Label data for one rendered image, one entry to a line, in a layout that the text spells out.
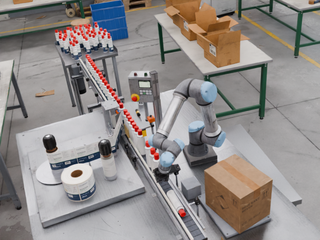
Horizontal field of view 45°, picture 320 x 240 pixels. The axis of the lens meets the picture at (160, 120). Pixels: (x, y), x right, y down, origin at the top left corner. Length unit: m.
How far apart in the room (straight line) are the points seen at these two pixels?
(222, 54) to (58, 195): 2.35
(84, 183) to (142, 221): 0.43
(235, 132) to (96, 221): 1.28
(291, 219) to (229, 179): 0.46
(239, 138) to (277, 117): 1.85
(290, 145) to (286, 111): 0.70
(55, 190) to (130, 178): 0.50
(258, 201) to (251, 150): 0.73
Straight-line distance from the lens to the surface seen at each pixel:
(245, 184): 2.18
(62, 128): 3.40
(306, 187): 3.89
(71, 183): 2.47
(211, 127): 2.51
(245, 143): 2.96
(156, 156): 2.45
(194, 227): 2.28
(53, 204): 2.60
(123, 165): 2.74
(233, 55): 4.23
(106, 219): 2.47
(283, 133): 4.55
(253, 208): 2.24
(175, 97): 2.36
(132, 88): 2.59
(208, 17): 4.83
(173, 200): 2.37
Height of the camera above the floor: 2.58
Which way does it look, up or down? 32 degrees down
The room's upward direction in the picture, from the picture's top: 6 degrees counter-clockwise
